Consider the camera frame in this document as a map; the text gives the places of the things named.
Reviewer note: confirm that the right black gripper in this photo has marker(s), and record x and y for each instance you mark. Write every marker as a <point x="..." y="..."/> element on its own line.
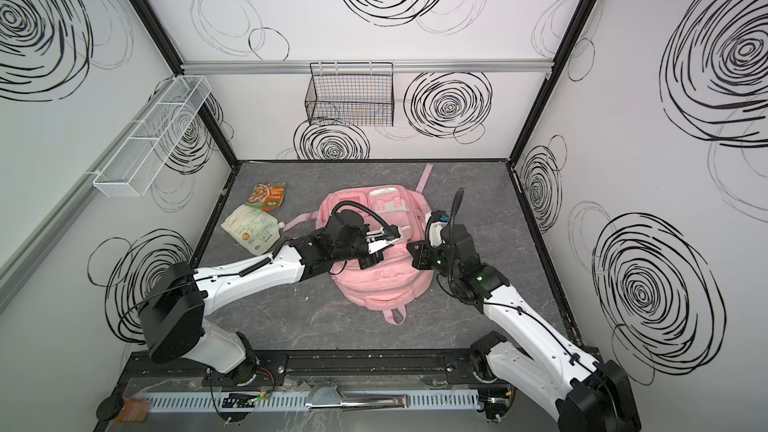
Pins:
<point x="455" y="234"/>

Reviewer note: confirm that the pink student backpack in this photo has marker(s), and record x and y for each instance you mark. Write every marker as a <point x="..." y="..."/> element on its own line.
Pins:
<point x="392" y="283"/>

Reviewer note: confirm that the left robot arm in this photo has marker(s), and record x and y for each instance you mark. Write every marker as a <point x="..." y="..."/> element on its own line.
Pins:
<point x="174" y="316"/>

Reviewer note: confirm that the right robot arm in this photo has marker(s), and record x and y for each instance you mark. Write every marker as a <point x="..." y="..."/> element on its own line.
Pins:
<point x="580" y="392"/>

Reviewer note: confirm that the white green spout pouch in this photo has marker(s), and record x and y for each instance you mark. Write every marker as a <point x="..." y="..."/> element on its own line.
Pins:
<point x="252" y="228"/>

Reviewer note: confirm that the orange green food packet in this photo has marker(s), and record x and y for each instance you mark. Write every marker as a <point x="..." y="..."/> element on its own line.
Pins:
<point x="267" y="196"/>

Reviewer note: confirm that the brown black button box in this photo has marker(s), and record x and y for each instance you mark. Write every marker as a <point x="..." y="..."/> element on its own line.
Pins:
<point x="123" y="410"/>

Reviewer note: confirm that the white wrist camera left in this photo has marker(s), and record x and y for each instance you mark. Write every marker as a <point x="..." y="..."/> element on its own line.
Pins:
<point x="382" y="239"/>

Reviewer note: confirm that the black wire wall basket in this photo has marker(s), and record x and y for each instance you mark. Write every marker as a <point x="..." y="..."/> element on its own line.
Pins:
<point x="357" y="93"/>

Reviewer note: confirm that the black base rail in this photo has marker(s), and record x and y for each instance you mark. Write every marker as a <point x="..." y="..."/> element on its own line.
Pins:
<point x="453" y="366"/>

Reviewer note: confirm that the white mesh wall shelf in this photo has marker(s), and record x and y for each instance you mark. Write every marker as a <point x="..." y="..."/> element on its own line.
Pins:
<point x="168" y="135"/>

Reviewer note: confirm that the white slotted cable duct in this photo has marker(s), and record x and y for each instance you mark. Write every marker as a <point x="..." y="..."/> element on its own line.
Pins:
<point x="324" y="398"/>

